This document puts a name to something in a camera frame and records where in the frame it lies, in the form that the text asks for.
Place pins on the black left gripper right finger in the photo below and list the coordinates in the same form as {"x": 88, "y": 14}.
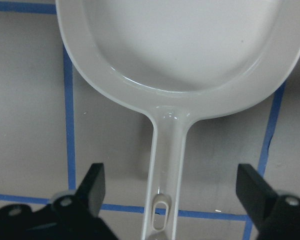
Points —
{"x": 275, "y": 215}

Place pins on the beige plastic dustpan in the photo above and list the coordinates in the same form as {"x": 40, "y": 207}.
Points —
{"x": 179, "y": 62}

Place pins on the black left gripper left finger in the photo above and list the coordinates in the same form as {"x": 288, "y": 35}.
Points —
{"x": 73, "y": 216}

